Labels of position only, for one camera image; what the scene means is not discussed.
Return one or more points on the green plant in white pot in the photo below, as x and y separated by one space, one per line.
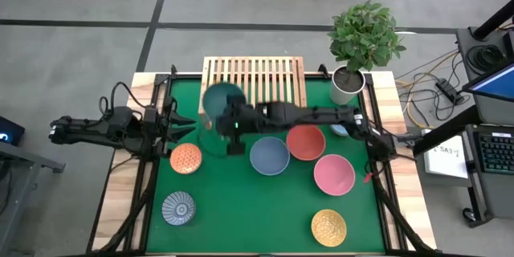
363 36

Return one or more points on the grey metal stand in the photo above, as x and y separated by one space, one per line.
20 176

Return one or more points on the blue white striped bowl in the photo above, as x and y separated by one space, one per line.
178 208

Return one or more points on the orange patterned bowl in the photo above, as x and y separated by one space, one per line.
186 158

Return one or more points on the black power strip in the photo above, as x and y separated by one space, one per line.
449 90

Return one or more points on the yellow patterned bowl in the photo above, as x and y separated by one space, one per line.
328 228

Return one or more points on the black backlit keyboard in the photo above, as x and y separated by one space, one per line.
498 152

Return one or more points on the green table mat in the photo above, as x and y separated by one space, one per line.
241 209

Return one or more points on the plain pink bowl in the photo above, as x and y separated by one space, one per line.
334 175

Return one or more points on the white paper sheet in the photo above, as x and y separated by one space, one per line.
445 160

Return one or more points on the grey equipment cart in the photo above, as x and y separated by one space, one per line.
494 197

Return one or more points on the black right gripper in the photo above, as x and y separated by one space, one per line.
241 118

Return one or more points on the small red clip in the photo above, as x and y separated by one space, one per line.
368 177

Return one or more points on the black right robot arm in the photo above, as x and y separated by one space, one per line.
321 116

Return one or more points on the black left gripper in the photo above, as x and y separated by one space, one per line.
168 146

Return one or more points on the dark teal bowl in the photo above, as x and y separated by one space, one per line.
217 96

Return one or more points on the black aluminium table frame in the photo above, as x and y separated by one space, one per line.
395 217

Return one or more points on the light blue patterned bowl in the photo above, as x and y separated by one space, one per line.
339 130

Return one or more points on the black pole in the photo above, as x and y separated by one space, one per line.
496 18

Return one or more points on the wooden slatted shelf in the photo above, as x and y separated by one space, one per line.
273 76

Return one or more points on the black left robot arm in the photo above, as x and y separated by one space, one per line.
100 130

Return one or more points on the plain blue-grey bowl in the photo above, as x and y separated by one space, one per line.
269 156

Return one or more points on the dark device with blue light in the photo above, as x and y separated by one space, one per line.
10 131

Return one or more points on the plain red bowl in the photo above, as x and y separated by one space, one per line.
306 144

